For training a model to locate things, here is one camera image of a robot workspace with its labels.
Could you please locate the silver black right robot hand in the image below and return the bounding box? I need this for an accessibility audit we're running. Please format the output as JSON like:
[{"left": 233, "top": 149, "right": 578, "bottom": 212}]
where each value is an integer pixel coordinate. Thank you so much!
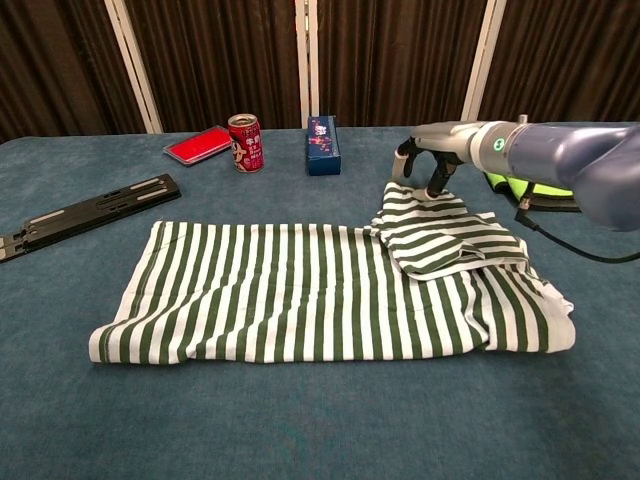
[{"left": 392, "top": 119, "right": 489, "bottom": 201}]

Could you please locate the green white striped T-shirt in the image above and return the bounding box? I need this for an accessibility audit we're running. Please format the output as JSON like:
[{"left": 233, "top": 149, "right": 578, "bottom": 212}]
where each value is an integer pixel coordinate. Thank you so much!
[{"left": 88, "top": 180, "right": 576, "bottom": 365}]

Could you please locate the dark pleated partition panel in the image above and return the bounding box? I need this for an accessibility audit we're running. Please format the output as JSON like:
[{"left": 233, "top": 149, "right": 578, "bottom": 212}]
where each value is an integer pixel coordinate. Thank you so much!
[
  {"left": 104, "top": 0, "right": 309, "bottom": 135},
  {"left": 0, "top": 0, "right": 162, "bottom": 144},
  {"left": 307, "top": 0, "right": 506, "bottom": 129},
  {"left": 459, "top": 0, "right": 640, "bottom": 126}
]

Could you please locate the green microfiber cloth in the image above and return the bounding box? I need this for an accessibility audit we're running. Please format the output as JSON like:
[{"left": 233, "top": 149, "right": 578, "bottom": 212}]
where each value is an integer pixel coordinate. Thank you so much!
[{"left": 482, "top": 169, "right": 576, "bottom": 201}]

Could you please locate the blue rectangular carton box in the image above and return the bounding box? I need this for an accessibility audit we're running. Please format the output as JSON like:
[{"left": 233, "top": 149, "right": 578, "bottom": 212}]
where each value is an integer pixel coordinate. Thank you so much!
[{"left": 305, "top": 115, "right": 344, "bottom": 177}]

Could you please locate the red drink can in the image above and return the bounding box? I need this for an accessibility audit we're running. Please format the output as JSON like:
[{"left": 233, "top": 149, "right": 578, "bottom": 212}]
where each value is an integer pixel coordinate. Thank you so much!
[{"left": 227, "top": 113, "right": 265, "bottom": 174}]

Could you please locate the red flat plastic case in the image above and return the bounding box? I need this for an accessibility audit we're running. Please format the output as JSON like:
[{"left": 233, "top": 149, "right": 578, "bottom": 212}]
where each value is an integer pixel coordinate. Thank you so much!
[{"left": 162, "top": 125, "right": 234, "bottom": 166}]

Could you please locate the black folding laptop stand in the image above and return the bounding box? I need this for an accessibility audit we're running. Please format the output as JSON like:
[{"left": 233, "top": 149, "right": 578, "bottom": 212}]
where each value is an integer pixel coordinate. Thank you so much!
[{"left": 0, "top": 172, "right": 182, "bottom": 265}]

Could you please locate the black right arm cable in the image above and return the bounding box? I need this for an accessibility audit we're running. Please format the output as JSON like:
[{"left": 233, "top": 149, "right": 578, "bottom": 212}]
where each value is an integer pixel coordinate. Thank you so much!
[{"left": 514, "top": 197, "right": 640, "bottom": 264}]

